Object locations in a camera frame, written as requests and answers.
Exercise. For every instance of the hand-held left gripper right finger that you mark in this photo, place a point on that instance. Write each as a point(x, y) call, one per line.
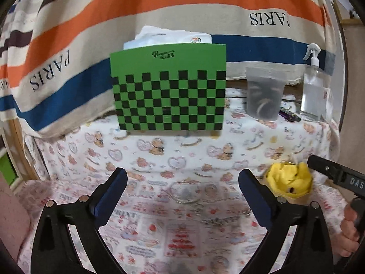
point(256, 202)

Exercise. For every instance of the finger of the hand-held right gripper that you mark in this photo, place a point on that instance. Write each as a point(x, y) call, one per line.
point(325, 168)

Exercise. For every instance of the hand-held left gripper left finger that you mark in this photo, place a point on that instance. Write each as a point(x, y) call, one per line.
point(111, 197)

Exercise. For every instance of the yellow cloth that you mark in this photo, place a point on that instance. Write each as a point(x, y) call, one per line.
point(285, 177)

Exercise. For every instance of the person's right hand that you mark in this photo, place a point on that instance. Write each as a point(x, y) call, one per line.
point(346, 234)

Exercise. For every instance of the purple lighter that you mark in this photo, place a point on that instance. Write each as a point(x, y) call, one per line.
point(289, 115)

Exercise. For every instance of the strawberry print cloth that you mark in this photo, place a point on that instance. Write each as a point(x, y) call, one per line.
point(171, 234)

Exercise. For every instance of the clear spray bottle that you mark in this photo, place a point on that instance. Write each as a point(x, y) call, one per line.
point(311, 91)

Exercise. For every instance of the bear print cloth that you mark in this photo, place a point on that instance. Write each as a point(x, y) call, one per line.
point(176, 148)

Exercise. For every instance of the wooden board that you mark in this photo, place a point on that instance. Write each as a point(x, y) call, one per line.
point(353, 91)

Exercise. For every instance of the translucent plastic container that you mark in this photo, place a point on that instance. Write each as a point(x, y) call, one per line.
point(263, 94)

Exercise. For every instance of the green checkered box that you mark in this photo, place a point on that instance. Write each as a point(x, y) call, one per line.
point(168, 91)

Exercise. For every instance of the white tissue paper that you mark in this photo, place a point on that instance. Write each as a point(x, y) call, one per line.
point(168, 35)

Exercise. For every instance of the striped printed cloth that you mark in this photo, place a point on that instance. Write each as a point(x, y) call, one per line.
point(171, 8)

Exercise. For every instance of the wooden frame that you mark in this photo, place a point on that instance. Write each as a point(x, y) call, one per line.
point(17, 148)

